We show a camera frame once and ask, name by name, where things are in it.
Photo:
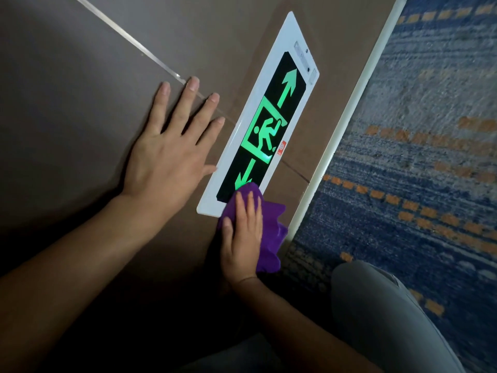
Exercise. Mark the person's left forearm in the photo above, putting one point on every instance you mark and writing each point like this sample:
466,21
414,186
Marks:
58,279

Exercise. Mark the person's right forearm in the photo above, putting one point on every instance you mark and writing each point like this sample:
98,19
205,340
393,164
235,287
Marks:
303,334

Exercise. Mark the green illuminated exit sign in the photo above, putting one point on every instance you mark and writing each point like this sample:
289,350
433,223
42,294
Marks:
287,85

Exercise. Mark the person's right hand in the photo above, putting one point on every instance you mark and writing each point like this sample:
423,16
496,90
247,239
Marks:
242,248

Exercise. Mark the person's grey trousers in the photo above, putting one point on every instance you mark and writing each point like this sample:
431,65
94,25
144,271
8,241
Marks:
380,306

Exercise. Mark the person's left hand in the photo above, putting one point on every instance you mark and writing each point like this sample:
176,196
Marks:
167,170

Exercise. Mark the purple cleaning cloth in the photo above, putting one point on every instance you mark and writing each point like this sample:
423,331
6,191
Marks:
272,233

